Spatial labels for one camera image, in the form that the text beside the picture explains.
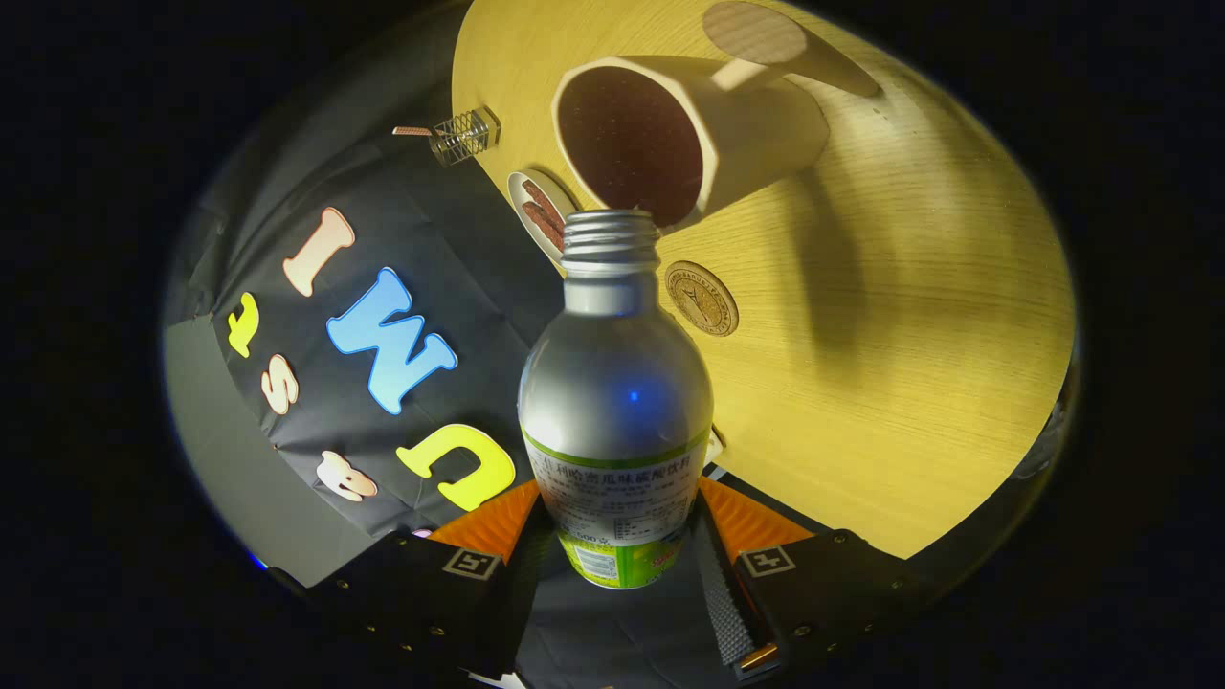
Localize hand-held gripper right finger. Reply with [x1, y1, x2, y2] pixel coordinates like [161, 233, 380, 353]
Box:
[691, 476, 948, 682]

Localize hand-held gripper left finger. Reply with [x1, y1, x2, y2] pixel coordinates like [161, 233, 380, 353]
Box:
[268, 478, 556, 682]

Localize silver green juice bottle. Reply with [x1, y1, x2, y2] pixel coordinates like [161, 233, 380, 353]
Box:
[518, 209, 716, 590]

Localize round wooden coaster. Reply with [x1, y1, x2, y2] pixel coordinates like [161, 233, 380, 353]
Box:
[664, 260, 741, 338]

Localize beige cup with handle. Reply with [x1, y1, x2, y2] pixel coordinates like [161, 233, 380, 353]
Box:
[551, 2, 881, 235]

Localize wooden table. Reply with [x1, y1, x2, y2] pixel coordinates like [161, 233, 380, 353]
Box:
[450, 0, 1078, 561]

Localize red meat slice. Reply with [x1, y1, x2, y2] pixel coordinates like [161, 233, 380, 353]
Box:
[524, 179, 568, 229]
[522, 199, 564, 252]

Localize white plate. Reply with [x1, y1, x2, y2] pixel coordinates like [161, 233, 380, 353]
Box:
[506, 170, 580, 264]

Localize wire mesh holder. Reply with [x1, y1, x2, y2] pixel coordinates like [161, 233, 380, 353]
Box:
[429, 105, 502, 167]

